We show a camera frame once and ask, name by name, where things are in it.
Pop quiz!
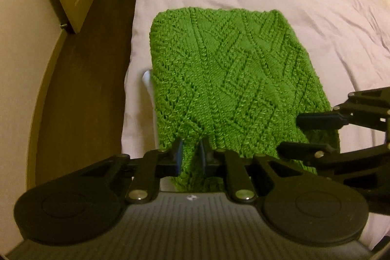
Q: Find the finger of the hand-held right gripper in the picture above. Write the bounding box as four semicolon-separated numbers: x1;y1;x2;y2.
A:
276;141;390;178
295;89;390;132

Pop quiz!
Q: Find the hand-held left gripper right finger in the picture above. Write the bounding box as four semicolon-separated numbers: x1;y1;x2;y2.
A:
192;137;301;205

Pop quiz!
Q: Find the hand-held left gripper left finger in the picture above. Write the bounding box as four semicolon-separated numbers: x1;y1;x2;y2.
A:
82;137;184;205

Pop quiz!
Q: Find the green knit sweater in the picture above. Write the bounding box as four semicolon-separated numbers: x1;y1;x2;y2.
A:
149;7;341;192

